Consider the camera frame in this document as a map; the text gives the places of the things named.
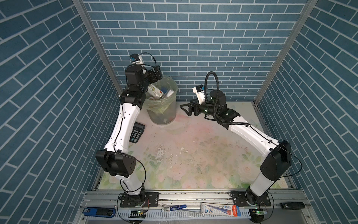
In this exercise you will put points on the blue black handheld device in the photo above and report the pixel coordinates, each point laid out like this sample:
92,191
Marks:
99,212

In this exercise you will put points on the black calculator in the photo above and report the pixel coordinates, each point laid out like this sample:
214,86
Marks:
137,132

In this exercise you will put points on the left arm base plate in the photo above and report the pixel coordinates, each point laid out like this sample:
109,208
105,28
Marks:
149,199

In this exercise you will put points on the mesh bin with green bag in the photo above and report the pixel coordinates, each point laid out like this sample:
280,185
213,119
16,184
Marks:
163,111

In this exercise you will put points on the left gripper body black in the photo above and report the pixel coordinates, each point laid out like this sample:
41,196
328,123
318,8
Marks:
147,79

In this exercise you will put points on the white slotted cable duct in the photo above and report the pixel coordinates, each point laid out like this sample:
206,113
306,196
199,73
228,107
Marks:
157,215

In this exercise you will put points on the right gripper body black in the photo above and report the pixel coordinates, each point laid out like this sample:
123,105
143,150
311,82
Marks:
206,108

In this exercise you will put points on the blue marker pen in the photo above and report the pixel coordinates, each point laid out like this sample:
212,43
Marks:
174,208

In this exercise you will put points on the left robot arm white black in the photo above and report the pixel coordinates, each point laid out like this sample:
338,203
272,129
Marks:
115,158

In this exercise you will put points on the white tea bottle green label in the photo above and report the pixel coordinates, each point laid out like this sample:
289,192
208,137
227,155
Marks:
155,92

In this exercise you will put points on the white red toothpaste box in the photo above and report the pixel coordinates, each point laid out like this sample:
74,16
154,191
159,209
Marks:
220,210

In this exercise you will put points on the black remote right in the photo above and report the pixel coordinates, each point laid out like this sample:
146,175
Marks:
292,205

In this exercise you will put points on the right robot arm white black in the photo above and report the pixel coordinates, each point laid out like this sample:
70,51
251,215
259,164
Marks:
277,154

